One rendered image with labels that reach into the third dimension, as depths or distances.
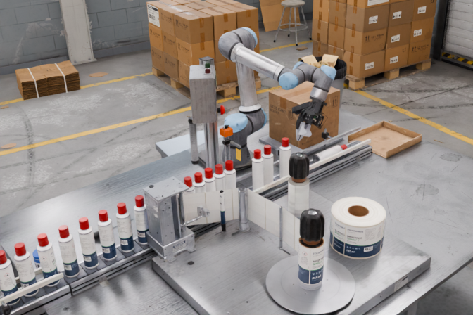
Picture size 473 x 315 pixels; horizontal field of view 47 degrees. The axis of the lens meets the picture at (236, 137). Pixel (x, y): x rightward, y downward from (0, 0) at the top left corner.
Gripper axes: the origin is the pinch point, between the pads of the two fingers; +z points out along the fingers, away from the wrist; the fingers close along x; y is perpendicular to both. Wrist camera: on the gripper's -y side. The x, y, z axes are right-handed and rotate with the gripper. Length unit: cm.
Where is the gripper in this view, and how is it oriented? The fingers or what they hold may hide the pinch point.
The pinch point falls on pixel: (298, 137)
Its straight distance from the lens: 255.8
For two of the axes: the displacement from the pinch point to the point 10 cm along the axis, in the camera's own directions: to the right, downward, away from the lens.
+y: 6.0, 3.2, -7.3
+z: -3.6, 9.3, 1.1
